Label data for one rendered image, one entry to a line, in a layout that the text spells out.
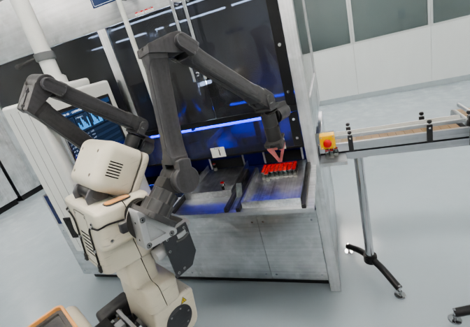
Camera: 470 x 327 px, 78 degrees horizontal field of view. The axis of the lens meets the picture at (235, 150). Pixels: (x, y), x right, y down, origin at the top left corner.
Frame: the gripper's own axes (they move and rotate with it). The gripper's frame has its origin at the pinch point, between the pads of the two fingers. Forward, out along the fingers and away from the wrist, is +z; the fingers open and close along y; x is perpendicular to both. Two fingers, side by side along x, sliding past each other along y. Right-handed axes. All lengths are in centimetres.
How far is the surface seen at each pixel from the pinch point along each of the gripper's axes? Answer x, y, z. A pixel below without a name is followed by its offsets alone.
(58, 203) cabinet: 102, -19, -3
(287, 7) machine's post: -10, 39, -53
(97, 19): 85, 39, -77
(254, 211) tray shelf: 15.3, -3.6, 20.7
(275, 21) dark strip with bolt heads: -4, 39, -49
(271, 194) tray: 10.1, 8.9, 21.0
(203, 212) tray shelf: 40.7, -2.6, 19.9
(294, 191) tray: 0.0, 10.0, 21.4
